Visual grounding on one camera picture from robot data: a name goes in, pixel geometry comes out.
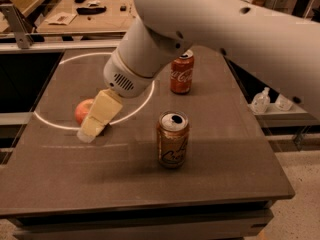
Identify left metal bracket post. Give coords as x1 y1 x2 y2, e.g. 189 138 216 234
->
0 3 33 49

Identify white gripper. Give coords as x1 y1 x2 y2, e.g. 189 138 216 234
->
77 50 153 143

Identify white paper card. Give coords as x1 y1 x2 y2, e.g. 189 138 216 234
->
46 12 76 26

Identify orange LaCroix can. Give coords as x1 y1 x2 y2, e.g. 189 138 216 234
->
156 111 189 169

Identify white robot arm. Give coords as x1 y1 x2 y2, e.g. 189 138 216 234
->
103 0 320 119

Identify small black block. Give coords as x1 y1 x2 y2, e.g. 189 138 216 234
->
120 5 127 11

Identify black device on desk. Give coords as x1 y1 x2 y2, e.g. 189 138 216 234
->
76 4 107 15

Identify red apple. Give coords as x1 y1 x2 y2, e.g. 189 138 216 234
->
74 99 93 124

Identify wooden background desk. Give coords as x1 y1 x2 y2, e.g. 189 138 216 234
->
37 0 137 34

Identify red Coca-Cola can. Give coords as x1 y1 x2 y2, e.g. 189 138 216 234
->
170 50 194 94

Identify clear plastic bottle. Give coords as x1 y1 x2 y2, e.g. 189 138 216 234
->
251 87 270 114
275 94 293 111

